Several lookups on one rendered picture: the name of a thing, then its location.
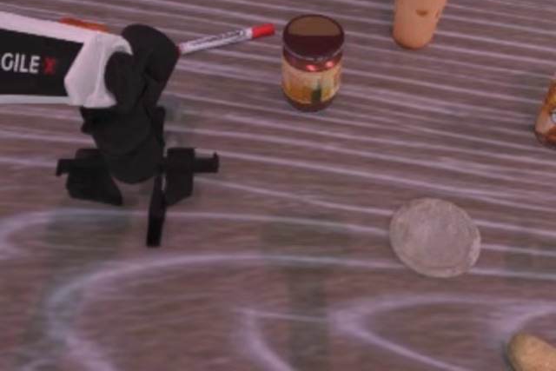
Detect small orange object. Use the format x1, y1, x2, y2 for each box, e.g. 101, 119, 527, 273
58, 17, 109, 36

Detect tan bread roll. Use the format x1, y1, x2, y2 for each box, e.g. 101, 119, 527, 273
506, 332, 556, 371

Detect red capped white marker pen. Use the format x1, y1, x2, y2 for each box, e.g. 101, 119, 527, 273
175, 22, 277, 56

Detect orange snack package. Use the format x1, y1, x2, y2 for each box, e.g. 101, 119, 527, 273
533, 75, 556, 149

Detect round grey flat disc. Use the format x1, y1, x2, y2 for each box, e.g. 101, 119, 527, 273
388, 196, 482, 279

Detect glass jar with brown lid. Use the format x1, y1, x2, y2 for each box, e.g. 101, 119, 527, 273
280, 14, 346, 113

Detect thin black cable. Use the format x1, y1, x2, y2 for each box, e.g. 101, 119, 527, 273
145, 106, 169, 248

